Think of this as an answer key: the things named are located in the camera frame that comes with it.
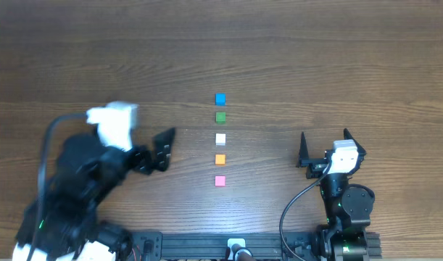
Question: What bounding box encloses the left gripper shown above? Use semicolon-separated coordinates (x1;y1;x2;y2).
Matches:
126;127;177;175

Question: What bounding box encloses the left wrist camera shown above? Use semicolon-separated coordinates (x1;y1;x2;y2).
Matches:
86;101;140;152

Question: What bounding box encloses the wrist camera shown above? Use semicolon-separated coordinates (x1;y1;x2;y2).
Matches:
86;101;140;152
326;139;360;175

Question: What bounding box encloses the mounting rail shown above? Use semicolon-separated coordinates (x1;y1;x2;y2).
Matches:
132;231;384;261

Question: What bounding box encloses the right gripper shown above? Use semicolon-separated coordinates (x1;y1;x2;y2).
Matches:
296;128;367;180

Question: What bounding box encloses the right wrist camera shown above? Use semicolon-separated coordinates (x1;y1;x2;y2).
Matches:
326;139;360;175

